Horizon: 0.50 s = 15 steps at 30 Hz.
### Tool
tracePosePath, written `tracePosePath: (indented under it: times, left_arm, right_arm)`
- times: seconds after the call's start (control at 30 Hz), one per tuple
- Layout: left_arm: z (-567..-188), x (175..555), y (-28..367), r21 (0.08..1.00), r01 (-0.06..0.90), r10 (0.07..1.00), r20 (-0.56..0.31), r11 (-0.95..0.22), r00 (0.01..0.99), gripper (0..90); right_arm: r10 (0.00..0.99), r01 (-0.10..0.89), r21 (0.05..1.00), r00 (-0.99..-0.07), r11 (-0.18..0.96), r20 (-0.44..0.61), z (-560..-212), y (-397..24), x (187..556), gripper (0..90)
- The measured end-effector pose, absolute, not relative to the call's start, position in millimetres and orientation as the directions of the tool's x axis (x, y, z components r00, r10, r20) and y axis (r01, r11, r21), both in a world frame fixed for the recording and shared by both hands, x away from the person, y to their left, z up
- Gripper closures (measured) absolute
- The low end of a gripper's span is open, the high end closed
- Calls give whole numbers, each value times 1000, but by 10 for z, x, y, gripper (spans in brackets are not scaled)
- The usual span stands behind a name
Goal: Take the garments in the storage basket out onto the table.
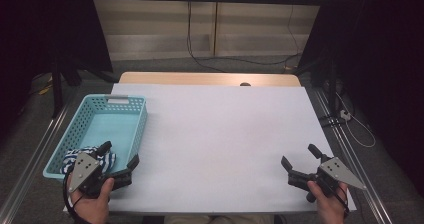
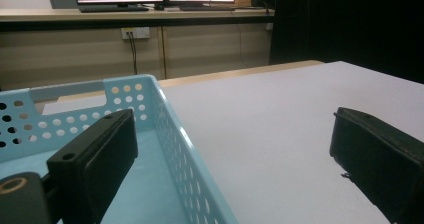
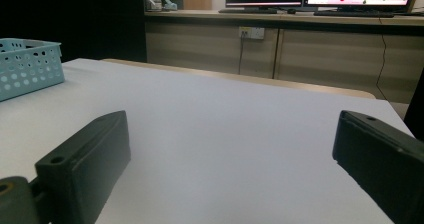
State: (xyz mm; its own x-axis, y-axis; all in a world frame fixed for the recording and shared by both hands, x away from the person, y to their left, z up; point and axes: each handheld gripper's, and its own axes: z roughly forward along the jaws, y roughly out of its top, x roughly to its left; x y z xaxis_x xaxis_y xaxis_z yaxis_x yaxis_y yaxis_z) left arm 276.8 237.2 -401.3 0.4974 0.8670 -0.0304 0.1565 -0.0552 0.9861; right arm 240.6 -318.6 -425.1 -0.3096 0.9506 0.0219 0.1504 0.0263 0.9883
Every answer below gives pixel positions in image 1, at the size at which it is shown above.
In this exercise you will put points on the dark round table grommet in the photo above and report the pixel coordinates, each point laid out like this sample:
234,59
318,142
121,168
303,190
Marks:
245,84

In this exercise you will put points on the blue white striped shirt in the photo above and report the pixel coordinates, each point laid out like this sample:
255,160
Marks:
108,160

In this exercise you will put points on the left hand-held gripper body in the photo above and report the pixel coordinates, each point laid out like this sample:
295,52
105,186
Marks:
83,170

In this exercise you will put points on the person's left hand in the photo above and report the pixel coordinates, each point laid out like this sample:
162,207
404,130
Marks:
91,209

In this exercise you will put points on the person's right hand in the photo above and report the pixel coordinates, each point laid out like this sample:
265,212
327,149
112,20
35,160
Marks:
330,210

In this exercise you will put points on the black curtain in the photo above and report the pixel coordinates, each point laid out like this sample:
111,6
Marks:
40,34
383,50

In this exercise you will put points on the light blue plastic basket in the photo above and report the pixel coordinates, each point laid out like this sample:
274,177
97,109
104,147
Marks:
110,127

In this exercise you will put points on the aluminium floor rail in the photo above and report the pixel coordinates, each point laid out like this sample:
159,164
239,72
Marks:
30,170
353,164

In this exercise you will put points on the white power plug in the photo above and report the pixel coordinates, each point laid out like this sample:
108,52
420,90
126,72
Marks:
345,114

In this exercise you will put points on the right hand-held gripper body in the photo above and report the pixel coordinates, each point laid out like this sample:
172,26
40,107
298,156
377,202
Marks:
338,172

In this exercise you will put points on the yellow floor item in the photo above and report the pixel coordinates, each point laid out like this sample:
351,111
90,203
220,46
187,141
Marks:
45,90

